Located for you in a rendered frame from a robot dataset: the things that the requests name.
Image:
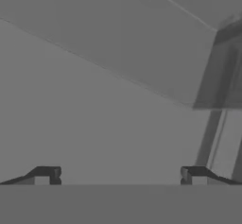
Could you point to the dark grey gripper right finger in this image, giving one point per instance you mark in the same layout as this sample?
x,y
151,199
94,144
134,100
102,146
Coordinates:
x,y
195,172

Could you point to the grey fridge door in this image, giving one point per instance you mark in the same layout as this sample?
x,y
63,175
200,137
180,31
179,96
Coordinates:
x,y
126,29
94,124

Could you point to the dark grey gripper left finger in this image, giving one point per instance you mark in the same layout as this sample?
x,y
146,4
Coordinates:
x,y
47,172

